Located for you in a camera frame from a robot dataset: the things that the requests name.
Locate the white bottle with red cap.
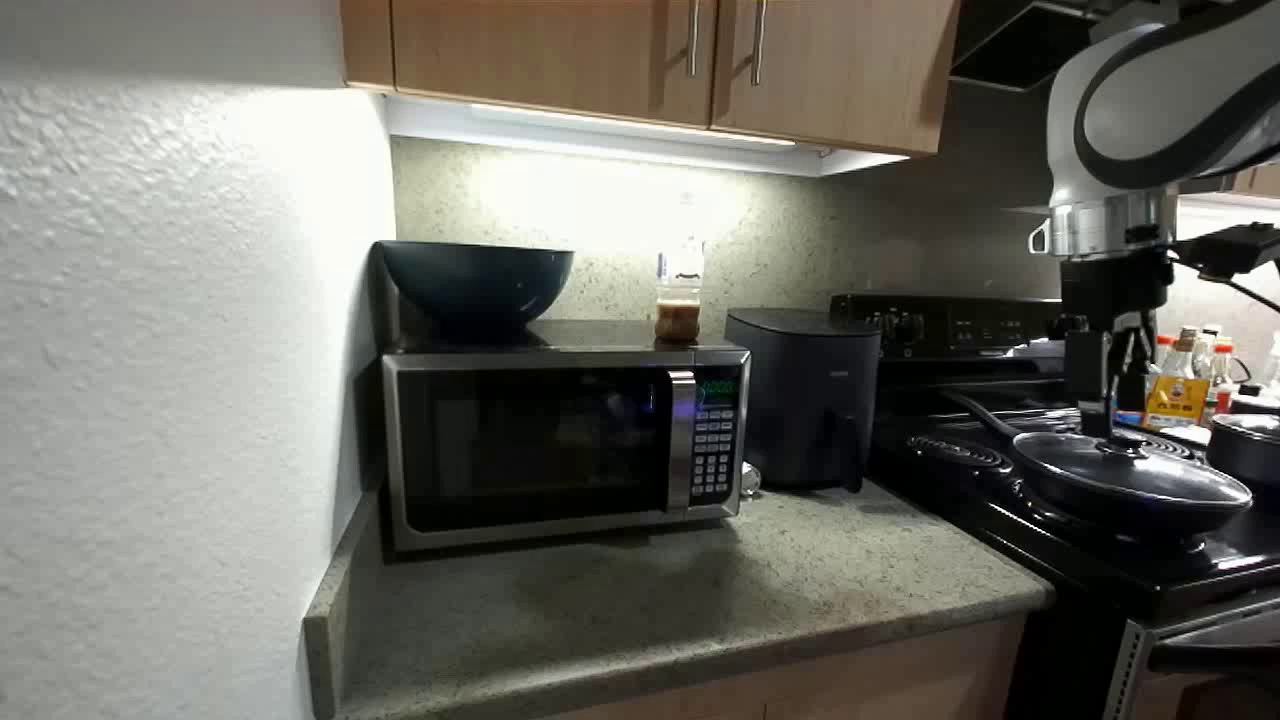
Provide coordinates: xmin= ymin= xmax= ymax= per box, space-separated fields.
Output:
xmin=1206 ymin=342 xmax=1243 ymax=422

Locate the glass jar with brown contents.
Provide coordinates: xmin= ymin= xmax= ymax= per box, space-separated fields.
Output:
xmin=654 ymin=236 xmax=707 ymax=351

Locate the long metal cabinet handle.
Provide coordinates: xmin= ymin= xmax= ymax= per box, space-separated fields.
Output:
xmin=746 ymin=0 xmax=778 ymax=93

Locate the dark range hood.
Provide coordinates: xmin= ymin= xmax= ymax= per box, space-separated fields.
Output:
xmin=949 ymin=0 xmax=1113 ymax=97

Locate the stainless steel microwave oven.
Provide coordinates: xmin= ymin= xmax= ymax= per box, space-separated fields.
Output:
xmin=376 ymin=316 xmax=757 ymax=557

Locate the black pot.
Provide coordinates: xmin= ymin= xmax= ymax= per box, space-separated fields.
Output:
xmin=1206 ymin=411 xmax=1280 ymax=494

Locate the wooden wall cabinet with handles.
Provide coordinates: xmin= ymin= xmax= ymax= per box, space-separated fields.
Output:
xmin=335 ymin=0 xmax=966 ymax=159

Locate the yellow oil bottle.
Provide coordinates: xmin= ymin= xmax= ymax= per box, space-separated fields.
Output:
xmin=1145 ymin=328 xmax=1215 ymax=431

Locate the black frying pan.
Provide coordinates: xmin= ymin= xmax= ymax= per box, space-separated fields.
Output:
xmin=935 ymin=388 xmax=1260 ymax=543

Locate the short metal cabinet handle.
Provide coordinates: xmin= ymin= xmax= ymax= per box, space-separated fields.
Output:
xmin=681 ymin=0 xmax=707 ymax=82

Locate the wooden base cabinet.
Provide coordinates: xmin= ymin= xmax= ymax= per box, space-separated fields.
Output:
xmin=523 ymin=612 xmax=1033 ymax=720

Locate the under-cabinet light strip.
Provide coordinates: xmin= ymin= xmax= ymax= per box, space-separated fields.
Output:
xmin=376 ymin=93 xmax=911 ymax=186

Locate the black air fryer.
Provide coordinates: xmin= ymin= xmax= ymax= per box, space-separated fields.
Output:
xmin=726 ymin=309 xmax=886 ymax=496

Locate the black kitchen stove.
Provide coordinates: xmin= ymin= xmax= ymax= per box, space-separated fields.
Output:
xmin=830 ymin=291 xmax=1280 ymax=720

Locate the dark blue bowl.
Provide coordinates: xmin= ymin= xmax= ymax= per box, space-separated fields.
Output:
xmin=376 ymin=236 xmax=581 ymax=336

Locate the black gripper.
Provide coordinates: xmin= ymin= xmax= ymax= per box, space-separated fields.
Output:
xmin=1056 ymin=249 xmax=1180 ymax=411

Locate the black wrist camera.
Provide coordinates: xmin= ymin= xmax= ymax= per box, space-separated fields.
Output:
xmin=1174 ymin=219 xmax=1280 ymax=287

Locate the glass pan lid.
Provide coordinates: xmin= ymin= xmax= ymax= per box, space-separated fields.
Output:
xmin=1012 ymin=422 xmax=1256 ymax=512

